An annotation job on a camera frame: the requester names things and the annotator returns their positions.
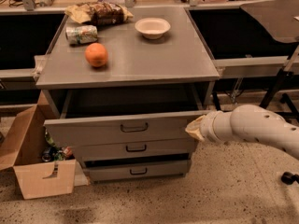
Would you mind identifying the grey bottom drawer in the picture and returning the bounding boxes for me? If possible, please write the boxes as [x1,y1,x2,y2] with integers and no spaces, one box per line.
[83,160,192,182]

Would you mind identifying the orange fruit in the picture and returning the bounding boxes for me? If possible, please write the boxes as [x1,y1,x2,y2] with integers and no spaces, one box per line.
[85,43,108,67]

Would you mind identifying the white gripper with padding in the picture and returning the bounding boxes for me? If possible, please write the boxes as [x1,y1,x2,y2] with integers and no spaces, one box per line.
[185,115,206,142]

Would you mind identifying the green white soda can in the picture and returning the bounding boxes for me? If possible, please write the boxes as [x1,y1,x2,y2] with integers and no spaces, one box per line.
[65,25,97,45]

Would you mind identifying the grey drawer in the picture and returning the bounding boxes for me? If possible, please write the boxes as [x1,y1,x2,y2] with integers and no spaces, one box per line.
[72,138,197,161]
[45,84,207,147]
[83,160,192,182]

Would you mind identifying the cans inside cardboard box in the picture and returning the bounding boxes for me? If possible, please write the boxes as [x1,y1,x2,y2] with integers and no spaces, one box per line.
[41,131,74,162]

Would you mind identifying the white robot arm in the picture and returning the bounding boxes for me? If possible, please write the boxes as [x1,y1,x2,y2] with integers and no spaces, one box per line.
[185,105,299,159]

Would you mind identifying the black caster wheel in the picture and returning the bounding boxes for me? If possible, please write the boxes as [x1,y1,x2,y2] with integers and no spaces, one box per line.
[281,172,299,185]

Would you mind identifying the grey drawer cabinet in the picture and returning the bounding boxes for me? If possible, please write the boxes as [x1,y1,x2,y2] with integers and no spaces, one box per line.
[37,7,219,170]

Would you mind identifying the brown chip bag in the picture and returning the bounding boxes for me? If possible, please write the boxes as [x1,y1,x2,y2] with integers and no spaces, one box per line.
[64,2,134,26]

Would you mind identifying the grey top drawer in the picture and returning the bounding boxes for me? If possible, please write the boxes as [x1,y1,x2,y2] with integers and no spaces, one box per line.
[45,84,207,147]

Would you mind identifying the white paper bowl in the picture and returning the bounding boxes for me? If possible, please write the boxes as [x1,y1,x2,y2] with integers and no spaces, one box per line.
[135,18,171,39]

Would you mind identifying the grey middle drawer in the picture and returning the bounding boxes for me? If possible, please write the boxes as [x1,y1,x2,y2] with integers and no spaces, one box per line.
[72,138,197,161]

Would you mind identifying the cardboard box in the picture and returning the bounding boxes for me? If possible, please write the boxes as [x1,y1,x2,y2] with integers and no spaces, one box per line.
[0,91,76,199]

